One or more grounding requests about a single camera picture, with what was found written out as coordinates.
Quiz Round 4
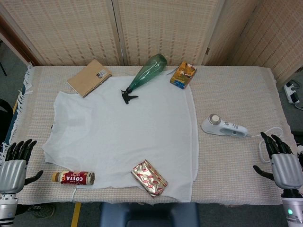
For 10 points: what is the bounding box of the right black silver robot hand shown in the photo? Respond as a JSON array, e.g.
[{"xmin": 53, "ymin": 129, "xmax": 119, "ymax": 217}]
[{"xmin": 252, "ymin": 131, "xmax": 303, "ymax": 190}]

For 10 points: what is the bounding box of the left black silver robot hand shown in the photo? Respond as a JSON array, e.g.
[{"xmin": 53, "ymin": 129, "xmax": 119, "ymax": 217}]
[{"xmin": 0, "ymin": 139, "xmax": 44, "ymax": 194}]

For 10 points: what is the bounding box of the white iron power cord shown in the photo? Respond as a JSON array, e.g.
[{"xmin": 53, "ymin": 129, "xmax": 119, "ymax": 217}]
[{"xmin": 247, "ymin": 127, "xmax": 285, "ymax": 164}]

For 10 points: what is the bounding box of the white handheld steam iron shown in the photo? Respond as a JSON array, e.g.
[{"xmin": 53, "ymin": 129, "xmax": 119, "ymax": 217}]
[{"xmin": 201, "ymin": 113, "xmax": 249, "ymax": 138}]

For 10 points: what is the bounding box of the white t-shirt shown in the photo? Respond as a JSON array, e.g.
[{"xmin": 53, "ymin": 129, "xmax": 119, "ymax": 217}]
[{"xmin": 41, "ymin": 70, "xmax": 199, "ymax": 203}]

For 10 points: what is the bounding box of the black sneaker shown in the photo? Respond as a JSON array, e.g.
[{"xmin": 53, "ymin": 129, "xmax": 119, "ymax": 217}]
[{"xmin": 28, "ymin": 204, "xmax": 56, "ymax": 218}]

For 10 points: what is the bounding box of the red Costa coffee bottle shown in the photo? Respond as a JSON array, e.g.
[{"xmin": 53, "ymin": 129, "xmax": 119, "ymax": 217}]
[{"xmin": 52, "ymin": 170, "xmax": 96, "ymax": 185}]

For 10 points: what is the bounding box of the white power strip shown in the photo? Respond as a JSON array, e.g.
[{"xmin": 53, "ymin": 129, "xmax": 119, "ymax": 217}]
[{"xmin": 284, "ymin": 81, "xmax": 301, "ymax": 105}]

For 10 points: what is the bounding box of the white towel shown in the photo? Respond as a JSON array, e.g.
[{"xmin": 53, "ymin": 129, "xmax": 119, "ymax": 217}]
[{"xmin": 0, "ymin": 65, "xmax": 299, "ymax": 206}]

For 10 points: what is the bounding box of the brown spiral notebook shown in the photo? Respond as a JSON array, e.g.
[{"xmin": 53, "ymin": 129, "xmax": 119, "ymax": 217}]
[{"xmin": 66, "ymin": 59, "xmax": 112, "ymax": 98}]

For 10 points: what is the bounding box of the gold Lipton tea packet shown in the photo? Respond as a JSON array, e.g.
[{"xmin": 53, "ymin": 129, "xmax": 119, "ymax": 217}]
[{"xmin": 131, "ymin": 159, "xmax": 169, "ymax": 199}]

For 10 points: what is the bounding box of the yellow orange carton box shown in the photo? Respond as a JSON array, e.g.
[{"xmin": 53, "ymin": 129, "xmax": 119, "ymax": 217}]
[{"xmin": 169, "ymin": 61, "xmax": 198, "ymax": 90}]

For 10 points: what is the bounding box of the woven folding screen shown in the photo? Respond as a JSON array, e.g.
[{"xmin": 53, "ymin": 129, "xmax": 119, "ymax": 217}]
[{"xmin": 0, "ymin": 0, "xmax": 303, "ymax": 83}]

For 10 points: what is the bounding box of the green spray bottle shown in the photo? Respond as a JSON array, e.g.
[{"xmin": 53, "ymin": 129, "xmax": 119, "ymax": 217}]
[{"xmin": 120, "ymin": 53, "xmax": 168, "ymax": 105}]

